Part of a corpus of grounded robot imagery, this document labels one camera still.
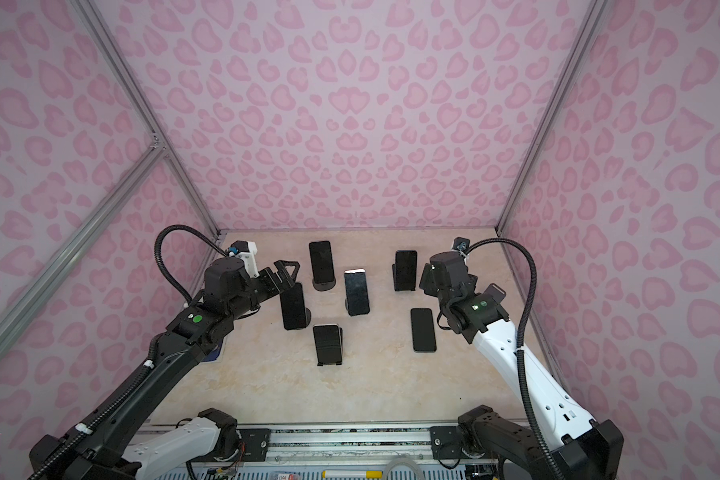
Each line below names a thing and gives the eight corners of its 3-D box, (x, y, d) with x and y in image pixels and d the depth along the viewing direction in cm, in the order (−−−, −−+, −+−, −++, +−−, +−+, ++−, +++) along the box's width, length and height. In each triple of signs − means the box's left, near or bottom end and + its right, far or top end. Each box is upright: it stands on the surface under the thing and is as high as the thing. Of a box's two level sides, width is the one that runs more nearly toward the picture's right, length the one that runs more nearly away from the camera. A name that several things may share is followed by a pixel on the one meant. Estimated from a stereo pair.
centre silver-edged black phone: (348, 316, 98) (345, 299, 89) (346, 287, 105) (344, 269, 97) (369, 314, 98) (368, 297, 90) (365, 285, 105) (365, 267, 97)
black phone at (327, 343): (319, 365, 88) (311, 344, 77) (321, 346, 92) (314, 323, 80) (341, 365, 88) (335, 344, 77) (342, 346, 92) (337, 323, 80)
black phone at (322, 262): (314, 289, 105) (306, 260, 93) (317, 270, 111) (310, 240, 98) (334, 289, 105) (329, 260, 93) (336, 270, 111) (331, 240, 98)
